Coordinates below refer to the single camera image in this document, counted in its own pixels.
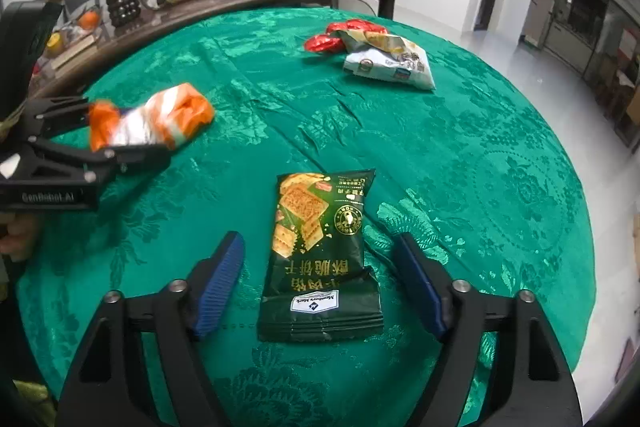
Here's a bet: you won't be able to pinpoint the person left hand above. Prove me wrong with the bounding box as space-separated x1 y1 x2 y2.
0 212 39 262

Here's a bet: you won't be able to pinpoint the white blue snack bag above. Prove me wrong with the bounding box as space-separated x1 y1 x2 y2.
344 34 436 91

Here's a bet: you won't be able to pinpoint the orange fruit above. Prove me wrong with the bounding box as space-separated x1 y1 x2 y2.
76 10 102 31

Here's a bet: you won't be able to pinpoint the orange white snack bag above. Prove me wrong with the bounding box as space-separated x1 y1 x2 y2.
88 82 215 152

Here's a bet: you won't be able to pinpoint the green tablecloth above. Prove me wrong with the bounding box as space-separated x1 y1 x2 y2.
16 8 596 426

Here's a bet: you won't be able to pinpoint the red plastic bag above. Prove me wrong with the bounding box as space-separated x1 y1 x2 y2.
303 18 388 53

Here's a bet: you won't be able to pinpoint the dark long coffee table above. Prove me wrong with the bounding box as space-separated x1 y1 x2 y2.
29 0 396 98

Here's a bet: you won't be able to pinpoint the black studded plant pot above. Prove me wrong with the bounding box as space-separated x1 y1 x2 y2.
105 0 141 28

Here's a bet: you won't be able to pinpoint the dark green cracker bag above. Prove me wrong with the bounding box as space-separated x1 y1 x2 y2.
257 169 384 343

